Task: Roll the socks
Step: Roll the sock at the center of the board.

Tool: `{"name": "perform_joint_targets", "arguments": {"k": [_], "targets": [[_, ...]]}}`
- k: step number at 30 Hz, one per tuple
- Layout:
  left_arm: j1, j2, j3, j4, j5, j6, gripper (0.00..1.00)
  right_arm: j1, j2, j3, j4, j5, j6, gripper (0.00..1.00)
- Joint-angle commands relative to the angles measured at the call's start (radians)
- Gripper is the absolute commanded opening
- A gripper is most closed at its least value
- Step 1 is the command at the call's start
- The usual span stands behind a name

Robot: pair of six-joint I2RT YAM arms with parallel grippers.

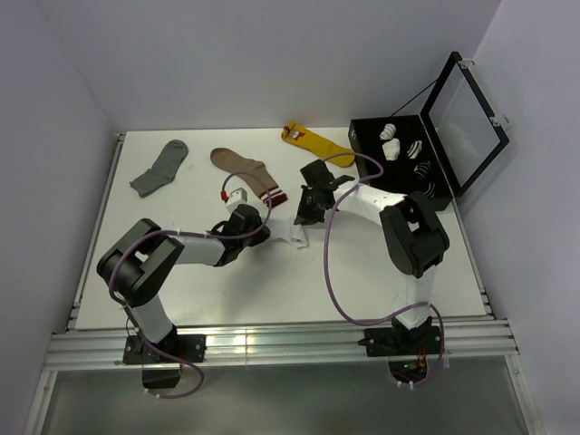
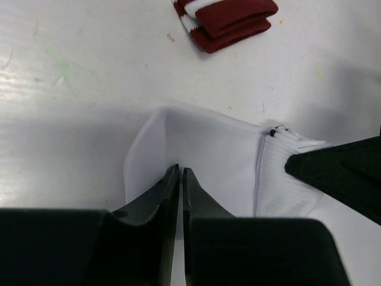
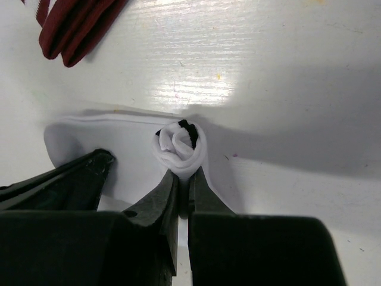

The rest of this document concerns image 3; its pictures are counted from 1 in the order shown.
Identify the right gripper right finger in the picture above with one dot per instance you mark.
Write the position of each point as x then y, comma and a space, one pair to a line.
227, 248

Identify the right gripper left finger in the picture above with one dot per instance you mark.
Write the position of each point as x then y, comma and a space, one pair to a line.
135, 247

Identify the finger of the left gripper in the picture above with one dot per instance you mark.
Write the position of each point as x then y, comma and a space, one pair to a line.
76, 185

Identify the white sock black stripes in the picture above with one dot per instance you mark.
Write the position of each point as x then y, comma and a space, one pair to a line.
145, 148

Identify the brown striped sock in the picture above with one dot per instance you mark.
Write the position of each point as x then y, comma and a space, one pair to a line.
73, 28

